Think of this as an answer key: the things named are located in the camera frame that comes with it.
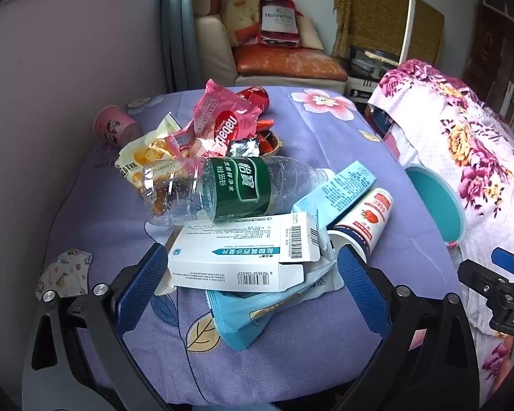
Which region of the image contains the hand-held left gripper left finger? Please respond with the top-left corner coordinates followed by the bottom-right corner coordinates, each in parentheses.
top-left (21, 243), bottom-right (172, 411)

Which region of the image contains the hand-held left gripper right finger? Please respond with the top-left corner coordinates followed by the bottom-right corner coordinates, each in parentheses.
top-left (336, 246), bottom-right (480, 411)

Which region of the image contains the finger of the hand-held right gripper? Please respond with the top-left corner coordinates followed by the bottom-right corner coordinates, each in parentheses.
top-left (457, 259), bottom-right (514, 298)
top-left (491, 247), bottom-right (514, 275)

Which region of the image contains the printed face mask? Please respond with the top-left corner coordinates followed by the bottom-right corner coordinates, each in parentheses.
top-left (35, 248), bottom-right (94, 300)

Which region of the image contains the white medicine box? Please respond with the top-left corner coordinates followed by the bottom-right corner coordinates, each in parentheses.
top-left (154, 212), bottom-right (322, 296)

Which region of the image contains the teal plastic basin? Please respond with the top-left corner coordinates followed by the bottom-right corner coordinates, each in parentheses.
top-left (405, 165), bottom-right (467, 247)

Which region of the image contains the light blue carton box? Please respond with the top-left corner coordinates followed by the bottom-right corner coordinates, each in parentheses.
top-left (292, 160), bottom-right (378, 229)

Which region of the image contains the yellow bread bag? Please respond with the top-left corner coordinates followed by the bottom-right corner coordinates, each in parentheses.
top-left (115, 113), bottom-right (185, 191)

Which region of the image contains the clear bottle with green label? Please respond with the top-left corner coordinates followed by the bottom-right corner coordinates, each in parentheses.
top-left (141, 156), bottom-right (335, 227)

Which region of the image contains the pink paper cup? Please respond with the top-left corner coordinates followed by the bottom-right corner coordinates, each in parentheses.
top-left (95, 105), bottom-right (144, 148)

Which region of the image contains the large pink snack wrapper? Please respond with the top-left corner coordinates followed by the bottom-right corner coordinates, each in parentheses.
top-left (193, 79), bottom-right (262, 157)

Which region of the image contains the red soda can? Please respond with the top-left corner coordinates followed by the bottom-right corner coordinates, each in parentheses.
top-left (235, 86), bottom-right (271, 112)

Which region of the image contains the white cup with tomato print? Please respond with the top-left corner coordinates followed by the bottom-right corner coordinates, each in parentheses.
top-left (327, 187), bottom-right (394, 264)

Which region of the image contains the pink floral bedsheet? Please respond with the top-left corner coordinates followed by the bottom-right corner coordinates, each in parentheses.
top-left (366, 59), bottom-right (514, 399)

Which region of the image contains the light blue plastic wrapper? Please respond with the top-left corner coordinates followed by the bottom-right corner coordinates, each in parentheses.
top-left (206, 261), bottom-right (345, 352)

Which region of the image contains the small pink snack wrapper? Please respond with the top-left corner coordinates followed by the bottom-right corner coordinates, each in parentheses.
top-left (165, 128), bottom-right (217, 159)

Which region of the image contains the purple floral cloth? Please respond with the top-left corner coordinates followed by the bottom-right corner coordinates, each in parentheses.
top-left (47, 86), bottom-right (463, 405)

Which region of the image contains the silver foil wrapper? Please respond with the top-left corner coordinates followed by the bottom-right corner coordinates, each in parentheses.
top-left (227, 137), bottom-right (260, 159)

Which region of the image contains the dark wooden door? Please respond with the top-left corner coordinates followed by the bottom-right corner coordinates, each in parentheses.
top-left (463, 0), bottom-right (514, 123)

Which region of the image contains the black electronic device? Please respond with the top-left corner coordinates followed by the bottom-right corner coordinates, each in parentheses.
top-left (347, 45), bottom-right (399, 78)

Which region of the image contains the lilac padded headboard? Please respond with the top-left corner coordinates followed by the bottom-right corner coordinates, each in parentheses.
top-left (0, 0), bottom-right (176, 352)

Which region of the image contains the orange seat cushion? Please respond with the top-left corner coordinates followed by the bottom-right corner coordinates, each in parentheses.
top-left (232, 45), bottom-right (343, 80)

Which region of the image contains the beige sofa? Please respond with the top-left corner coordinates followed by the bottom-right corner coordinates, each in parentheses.
top-left (193, 0), bottom-right (347, 95)

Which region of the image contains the blue curtain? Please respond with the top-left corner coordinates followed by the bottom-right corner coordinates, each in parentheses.
top-left (160, 0), bottom-right (200, 92)

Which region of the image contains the white board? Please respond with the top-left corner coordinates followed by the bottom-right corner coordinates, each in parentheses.
top-left (400, 0), bottom-right (417, 63)

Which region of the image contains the beige pillow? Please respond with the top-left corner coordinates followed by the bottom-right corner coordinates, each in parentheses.
top-left (297, 17), bottom-right (324, 51)

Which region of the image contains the yellow patterned cloth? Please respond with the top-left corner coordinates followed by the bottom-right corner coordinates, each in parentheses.
top-left (333, 0), bottom-right (445, 67)

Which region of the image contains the red bottle print bag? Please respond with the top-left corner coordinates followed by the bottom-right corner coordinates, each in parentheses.
top-left (257, 0), bottom-right (303, 48)

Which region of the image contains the yellow pillow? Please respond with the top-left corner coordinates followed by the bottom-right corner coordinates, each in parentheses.
top-left (222, 0), bottom-right (262, 48)

